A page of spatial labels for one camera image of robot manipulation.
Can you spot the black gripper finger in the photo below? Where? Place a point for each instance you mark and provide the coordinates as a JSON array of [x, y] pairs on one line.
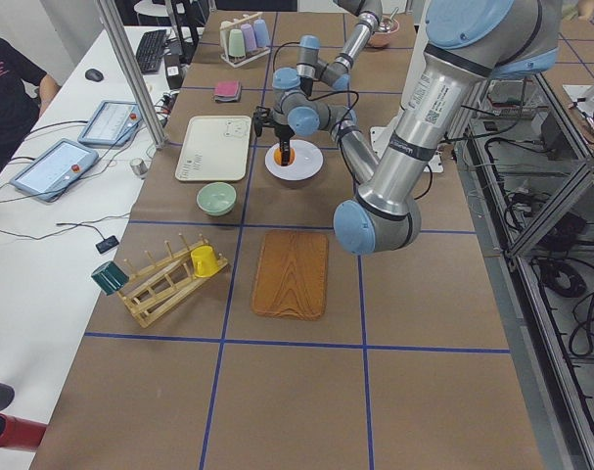
[[284, 153]]

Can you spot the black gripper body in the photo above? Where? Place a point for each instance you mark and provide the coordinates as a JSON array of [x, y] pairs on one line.
[[282, 133]]

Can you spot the orange fruit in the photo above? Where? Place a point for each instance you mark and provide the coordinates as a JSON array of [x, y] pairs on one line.
[[275, 156]]

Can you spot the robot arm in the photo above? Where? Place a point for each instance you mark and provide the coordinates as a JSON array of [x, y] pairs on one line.
[[468, 42], [336, 75]]

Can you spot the cream bear tray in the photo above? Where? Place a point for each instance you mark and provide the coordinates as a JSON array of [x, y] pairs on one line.
[[215, 148]]

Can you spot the white round plate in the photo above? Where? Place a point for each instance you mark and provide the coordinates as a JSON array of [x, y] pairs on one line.
[[307, 162]]

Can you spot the pink cloth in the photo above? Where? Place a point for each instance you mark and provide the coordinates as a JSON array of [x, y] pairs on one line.
[[227, 89]]

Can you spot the grey cloth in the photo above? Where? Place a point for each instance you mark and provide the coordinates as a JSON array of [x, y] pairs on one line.
[[237, 99]]

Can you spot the green ceramic bowl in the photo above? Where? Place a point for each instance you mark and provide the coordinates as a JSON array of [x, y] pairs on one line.
[[217, 198]]

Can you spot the blue cup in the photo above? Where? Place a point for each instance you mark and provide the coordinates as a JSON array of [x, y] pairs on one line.
[[261, 33]]

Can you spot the green cup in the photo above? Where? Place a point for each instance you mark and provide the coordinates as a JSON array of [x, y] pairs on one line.
[[236, 46]]

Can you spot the purple cup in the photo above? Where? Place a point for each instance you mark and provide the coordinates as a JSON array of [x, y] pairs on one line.
[[249, 37]]

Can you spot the brown wooden cutting board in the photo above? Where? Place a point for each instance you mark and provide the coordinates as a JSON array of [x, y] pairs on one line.
[[291, 275]]

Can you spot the pink bowl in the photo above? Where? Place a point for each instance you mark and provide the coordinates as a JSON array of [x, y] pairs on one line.
[[384, 33]]

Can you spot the yellow mug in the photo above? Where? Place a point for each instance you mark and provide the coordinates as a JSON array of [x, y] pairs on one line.
[[204, 261]]

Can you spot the small metal cylinder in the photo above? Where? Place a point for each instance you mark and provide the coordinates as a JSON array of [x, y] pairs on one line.
[[138, 167]]

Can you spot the black keyboard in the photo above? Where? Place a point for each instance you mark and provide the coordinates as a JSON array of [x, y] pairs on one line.
[[150, 50]]

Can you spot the upper teach pendant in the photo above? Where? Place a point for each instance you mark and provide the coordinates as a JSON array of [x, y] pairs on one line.
[[112, 125]]

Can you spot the teach pendant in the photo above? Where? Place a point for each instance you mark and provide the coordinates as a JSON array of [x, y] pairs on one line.
[[112, 125], [51, 174]]

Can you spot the wooden peg drying rack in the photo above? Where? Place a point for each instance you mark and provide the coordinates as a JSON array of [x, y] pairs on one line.
[[162, 285]]

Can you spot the small black device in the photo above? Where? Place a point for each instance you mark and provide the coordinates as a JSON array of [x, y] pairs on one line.
[[107, 244]]

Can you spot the black computer mouse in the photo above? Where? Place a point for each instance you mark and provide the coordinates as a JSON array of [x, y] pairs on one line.
[[94, 75]]

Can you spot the dark green mug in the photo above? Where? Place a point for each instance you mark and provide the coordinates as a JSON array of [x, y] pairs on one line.
[[109, 277]]

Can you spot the lower teach pendant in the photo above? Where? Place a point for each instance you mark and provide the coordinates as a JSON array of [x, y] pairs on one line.
[[51, 174]]

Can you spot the seated person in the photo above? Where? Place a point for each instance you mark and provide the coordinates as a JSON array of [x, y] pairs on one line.
[[26, 91]]

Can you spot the white wire cup rack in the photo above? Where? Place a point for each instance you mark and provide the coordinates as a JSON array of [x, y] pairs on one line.
[[226, 26]]

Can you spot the aluminium frame post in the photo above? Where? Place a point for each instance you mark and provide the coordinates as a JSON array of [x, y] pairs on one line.
[[114, 27]]

